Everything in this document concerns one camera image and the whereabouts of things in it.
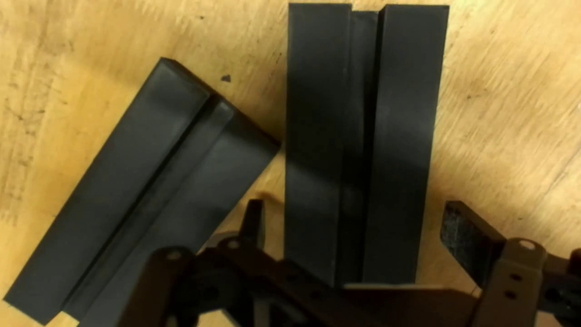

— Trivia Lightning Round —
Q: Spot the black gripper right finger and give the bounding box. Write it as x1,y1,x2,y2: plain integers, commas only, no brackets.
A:
440,200,581,327

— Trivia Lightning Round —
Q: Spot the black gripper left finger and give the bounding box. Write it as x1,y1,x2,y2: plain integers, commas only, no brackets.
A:
115,198,293,327

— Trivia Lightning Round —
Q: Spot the black grooved track piece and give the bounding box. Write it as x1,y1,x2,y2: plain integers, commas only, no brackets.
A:
2,56,282,327
284,2,453,289

